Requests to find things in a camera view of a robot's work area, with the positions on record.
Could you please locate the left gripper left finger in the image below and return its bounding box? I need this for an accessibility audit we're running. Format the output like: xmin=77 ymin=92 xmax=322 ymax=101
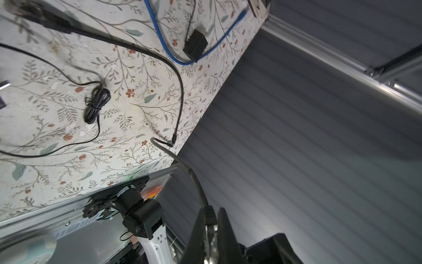
xmin=179 ymin=206 xmax=208 ymax=264

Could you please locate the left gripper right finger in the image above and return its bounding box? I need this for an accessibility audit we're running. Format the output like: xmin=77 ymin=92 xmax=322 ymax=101
xmin=217 ymin=208 xmax=246 ymax=264

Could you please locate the black power adapter with cable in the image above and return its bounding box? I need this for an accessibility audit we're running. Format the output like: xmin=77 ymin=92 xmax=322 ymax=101
xmin=0 ymin=42 xmax=112 ymax=159

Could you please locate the blue ethernet cable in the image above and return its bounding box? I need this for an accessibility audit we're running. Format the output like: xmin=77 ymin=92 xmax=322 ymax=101
xmin=143 ymin=0 xmax=248 ymax=67

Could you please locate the long black cable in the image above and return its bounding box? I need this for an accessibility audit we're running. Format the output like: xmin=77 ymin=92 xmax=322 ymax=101
xmin=6 ymin=1 xmax=218 ymax=228

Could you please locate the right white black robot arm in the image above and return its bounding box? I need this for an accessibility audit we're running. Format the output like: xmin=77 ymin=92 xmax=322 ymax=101
xmin=83 ymin=173 xmax=178 ymax=264

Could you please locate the floral patterned table mat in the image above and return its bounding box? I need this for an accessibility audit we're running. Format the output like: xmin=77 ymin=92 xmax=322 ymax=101
xmin=1 ymin=1 xmax=268 ymax=222

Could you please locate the black white stapler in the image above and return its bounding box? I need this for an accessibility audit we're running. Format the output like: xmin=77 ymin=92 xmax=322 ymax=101
xmin=247 ymin=0 xmax=269 ymax=19

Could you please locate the small black adapter with cable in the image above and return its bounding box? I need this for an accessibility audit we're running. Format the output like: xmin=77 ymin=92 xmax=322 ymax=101
xmin=183 ymin=1 xmax=208 ymax=63

